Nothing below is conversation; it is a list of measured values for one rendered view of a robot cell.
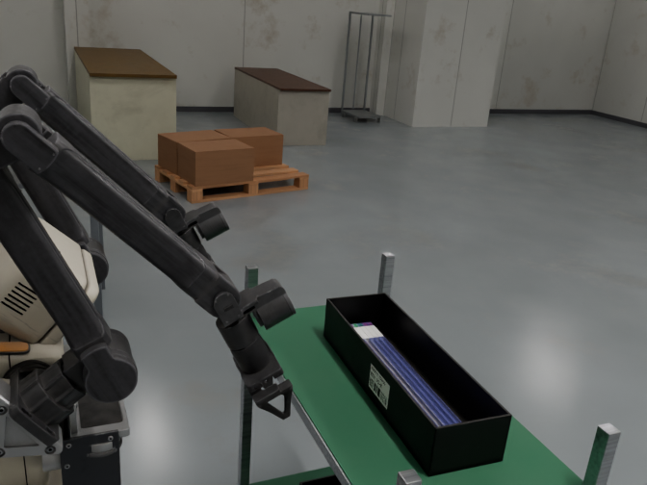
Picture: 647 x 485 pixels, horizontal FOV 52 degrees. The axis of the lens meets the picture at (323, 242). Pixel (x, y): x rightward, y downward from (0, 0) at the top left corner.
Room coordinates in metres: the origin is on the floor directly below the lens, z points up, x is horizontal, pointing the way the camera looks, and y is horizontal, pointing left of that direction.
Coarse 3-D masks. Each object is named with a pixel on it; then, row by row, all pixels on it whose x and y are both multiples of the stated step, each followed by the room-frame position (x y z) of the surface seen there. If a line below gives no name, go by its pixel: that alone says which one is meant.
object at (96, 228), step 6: (18, 180) 3.23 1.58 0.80; (18, 186) 3.18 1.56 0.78; (90, 216) 3.28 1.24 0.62; (96, 222) 3.29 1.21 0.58; (96, 228) 3.29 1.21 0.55; (102, 228) 3.69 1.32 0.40; (96, 234) 3.29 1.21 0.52; (102, 234) 3.68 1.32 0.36; (102, 240) 3.68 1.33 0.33; (102, 282) 3.68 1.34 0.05; (102, 288) 3.68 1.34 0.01; (96, 300) 3.28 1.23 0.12; (96, 306) 3.28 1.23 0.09; (102, 306) 3.32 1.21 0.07; (102, 312) 3.30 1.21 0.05
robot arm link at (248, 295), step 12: (252, 288) 1.00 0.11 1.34; (264, 288) 1.00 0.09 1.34; (276, 288) 0.99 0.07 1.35; (216, 300) 0.92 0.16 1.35; (228, 300) 0.93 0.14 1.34; (252, 300) 0.97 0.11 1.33; (264, 300) 0.98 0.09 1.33; (276, 300) 0.98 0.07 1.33; (288, 300) 0.99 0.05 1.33; (228, 312) 0.93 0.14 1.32; (240, 312) 0.94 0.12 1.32; (264, 312) 0.97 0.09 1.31; (276, 312) 0.98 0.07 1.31; (288, 312) 0.99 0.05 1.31; (228, 324) 0.93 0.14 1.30; (264, 324) 0.97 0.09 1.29
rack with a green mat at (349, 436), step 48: (384, 288) 1.80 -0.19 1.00; (288, 336) 1.55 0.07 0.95; (336, 384) 1.34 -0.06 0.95; (240, 432) 1.65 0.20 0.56; (336, 432) 1.15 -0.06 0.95; (384, 432) 1.17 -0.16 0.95; (528, 432) 1.21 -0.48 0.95; (240, 480) 1.63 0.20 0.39; (288, 480) 1.70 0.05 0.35; (384, 480) 1.02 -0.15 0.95; (432, 480) 1.03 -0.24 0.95; (480, 480) 1.04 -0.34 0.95; (528, 480) 1.05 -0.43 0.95; (576, 480) 1.06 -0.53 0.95
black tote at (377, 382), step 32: (352, 320) 1.59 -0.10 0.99; (384, 320) 1.61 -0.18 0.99; (352, 352) 1.39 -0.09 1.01; (416, 352) 1.44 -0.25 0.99; (384, 384) 1.23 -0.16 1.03; (448, 384) 1.30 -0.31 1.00; (384, 416) 1.22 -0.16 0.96; (416, 416) 1.10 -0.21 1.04; (480, 416) 1.18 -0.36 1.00; (416, 448) 1.09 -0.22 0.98; (448, 448) 1.05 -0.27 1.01; (480, 448) 1.08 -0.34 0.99
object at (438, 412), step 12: (360, 324) 1.56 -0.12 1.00; (372, 324) 1.56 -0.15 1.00; (372, 336) 1.50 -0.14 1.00; (372, 348) 1.44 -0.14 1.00; (384, 348) 1.44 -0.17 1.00; (384, 360) 1.39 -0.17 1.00; (396, 360) 1.39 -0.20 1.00; (396, 372) 1.33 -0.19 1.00; (408, 372) 1.34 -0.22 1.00; (408, 384) 1.29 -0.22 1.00; (420, 384) 1.29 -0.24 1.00; (420, 396) 1.24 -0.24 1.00; (432, 396) 1.25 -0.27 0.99; (432, 408) 1.20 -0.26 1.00; (444, 408) 1.20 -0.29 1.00; (432, 420) 1.16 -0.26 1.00; (444, 420) 1.16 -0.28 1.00; (456, 420) 1.17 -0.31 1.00
